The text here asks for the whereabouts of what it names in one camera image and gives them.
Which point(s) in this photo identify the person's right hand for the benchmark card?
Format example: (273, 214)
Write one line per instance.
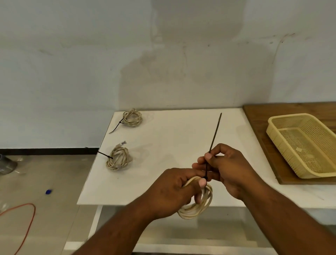
(233, 170)

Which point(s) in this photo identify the person's left hand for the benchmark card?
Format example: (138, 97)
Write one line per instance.
(168, 191)

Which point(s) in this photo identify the person's left thumb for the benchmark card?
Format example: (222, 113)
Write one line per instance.
(195, 178)

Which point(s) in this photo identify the person's right thumb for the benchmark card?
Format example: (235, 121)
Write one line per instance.
(216, 162)

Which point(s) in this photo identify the long black zip tie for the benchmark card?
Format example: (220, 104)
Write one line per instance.
(214, 136)

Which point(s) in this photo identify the person's right forearm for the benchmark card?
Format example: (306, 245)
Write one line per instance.
(286, 220)

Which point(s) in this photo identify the person's left forearm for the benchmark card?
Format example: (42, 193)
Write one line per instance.
(118, 228)

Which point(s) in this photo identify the white table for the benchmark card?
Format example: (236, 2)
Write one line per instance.
(168, 136)

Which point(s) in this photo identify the brown wooden board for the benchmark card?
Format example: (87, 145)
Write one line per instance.
(262, 126)

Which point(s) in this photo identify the yellow plastic basket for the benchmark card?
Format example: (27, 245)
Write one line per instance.
(315, 168)

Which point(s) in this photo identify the small blue object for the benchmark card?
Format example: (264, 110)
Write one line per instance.
(48, 191)

